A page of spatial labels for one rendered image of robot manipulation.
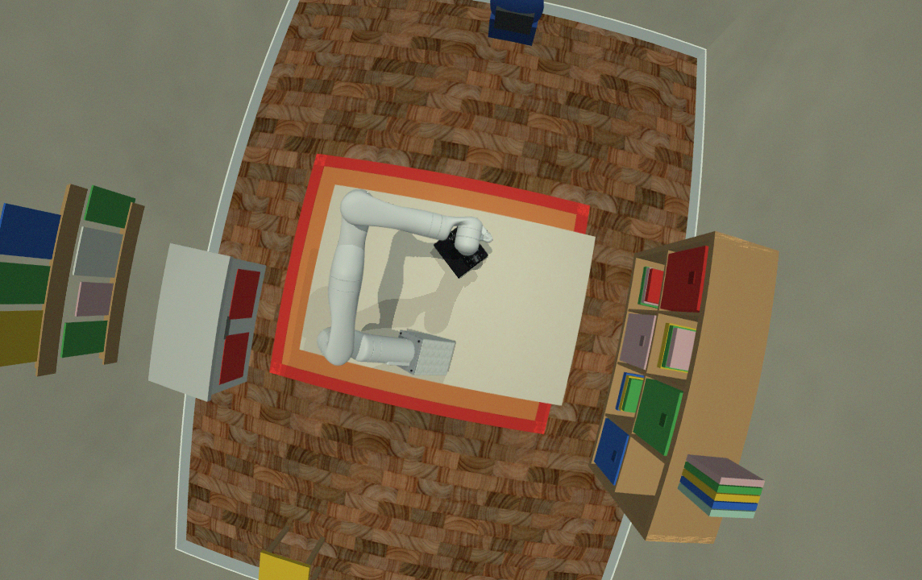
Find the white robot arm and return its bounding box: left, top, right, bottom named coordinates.
left=317, top=189, right=492, bottom=366

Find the black lighting desk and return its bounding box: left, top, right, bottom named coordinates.
left=434, top=227, right=488, bottom=278

